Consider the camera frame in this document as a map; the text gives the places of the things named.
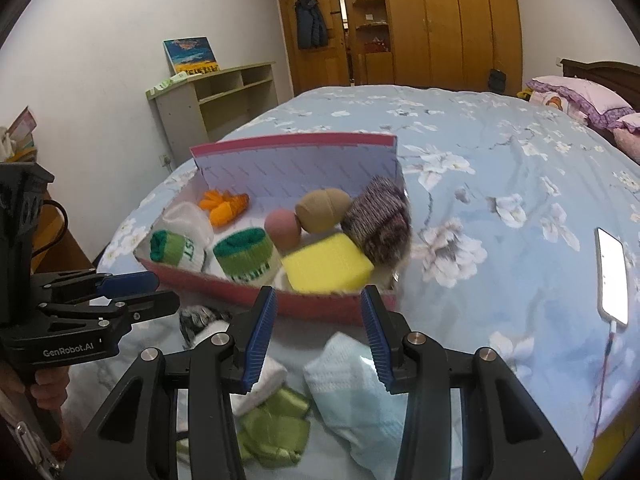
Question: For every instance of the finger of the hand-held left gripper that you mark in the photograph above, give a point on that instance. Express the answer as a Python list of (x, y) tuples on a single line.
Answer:
[(150, 305), (125, 282)]

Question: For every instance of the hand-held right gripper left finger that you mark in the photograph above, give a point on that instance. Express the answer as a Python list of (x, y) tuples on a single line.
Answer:
[(257, 335)]

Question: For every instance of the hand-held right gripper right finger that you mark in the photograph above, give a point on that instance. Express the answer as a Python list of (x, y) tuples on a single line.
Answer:
[(375, 340)]

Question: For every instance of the light blue cloth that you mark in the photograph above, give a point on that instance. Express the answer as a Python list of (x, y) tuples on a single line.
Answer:
[(355, 405)]

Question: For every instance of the green white sock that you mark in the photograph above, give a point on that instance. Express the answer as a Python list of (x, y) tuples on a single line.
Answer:
[(172, 250), (245, 255)]

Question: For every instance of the white translucent sock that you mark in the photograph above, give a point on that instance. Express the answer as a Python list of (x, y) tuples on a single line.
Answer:
[(187, 217)]

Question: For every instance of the pink soft ball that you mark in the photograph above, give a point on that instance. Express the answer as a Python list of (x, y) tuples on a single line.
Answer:
[(282, 230)]

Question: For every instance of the orange socks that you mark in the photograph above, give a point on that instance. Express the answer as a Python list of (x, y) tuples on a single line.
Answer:
[(227, 212)]

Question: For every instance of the orange knitted glove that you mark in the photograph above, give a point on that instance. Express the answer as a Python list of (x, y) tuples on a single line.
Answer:
[(215, 200)]

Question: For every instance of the purple knitted sock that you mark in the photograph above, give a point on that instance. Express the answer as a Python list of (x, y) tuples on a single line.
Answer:
[(377, 217)]

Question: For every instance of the tan soft ball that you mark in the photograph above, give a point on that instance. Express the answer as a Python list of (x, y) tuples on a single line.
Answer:
[(322, 210)]

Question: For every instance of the pink cardboard box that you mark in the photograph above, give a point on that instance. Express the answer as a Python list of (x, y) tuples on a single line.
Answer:
[(300, 165)]

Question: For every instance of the person's left hand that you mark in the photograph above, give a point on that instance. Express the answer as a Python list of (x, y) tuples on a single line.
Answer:
[(47, 394)]

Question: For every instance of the black white patterned sock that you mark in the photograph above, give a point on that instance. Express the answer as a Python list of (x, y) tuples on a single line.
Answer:
[(197, 320)]

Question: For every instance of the yellow sponge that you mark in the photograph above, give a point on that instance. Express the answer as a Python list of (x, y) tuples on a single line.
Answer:
[(327, 262)]

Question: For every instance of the white cloth with green ribbon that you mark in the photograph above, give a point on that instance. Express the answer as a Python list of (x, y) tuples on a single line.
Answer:
[(272, 430)]

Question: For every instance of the grey shelf desk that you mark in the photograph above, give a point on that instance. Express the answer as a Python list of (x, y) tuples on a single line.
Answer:
[(185, 115)]

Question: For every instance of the pink book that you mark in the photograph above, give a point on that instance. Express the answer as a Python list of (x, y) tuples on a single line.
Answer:
[(22, 127)]

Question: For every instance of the green white packet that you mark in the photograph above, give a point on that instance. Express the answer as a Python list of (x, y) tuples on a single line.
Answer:
[(165, 84)]

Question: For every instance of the blue yellow painting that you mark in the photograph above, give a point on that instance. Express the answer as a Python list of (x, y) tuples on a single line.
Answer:
[(192, 55)]

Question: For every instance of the smartphone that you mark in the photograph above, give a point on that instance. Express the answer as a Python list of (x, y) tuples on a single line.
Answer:
[(612, 277)]

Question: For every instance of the wooden door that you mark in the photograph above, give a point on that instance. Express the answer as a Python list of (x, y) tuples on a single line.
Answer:
[(320, 70)]

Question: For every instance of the black bag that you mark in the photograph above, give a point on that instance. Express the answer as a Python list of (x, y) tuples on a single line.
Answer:
[(497, 81)]

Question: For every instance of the yellow cloth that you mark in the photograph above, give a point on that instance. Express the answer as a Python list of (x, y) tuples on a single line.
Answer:
[(524, 94)]

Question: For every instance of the cartoon print pillow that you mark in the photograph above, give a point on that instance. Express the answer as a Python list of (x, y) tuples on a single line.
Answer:
[(555, 102)]

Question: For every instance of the dark hanging jacket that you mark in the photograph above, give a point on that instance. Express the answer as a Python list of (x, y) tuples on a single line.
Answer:
[(310, 22)]

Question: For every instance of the wooden wardrobe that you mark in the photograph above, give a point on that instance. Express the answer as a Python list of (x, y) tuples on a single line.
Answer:
[(440, 25)]

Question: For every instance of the pink ruffled pillow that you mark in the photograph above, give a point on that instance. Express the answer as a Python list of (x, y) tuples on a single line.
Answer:
[(630, 135)]

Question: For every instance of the purple ruffled pillow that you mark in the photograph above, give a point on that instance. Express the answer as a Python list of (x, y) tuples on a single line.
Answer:
[(595, 95)]

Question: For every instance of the dark wooden headboard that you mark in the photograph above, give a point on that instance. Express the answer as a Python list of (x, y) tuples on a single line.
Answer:
[(605, 67)]

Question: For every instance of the wall outlet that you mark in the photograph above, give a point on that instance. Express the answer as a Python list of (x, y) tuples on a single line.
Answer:
[(166, 160)]

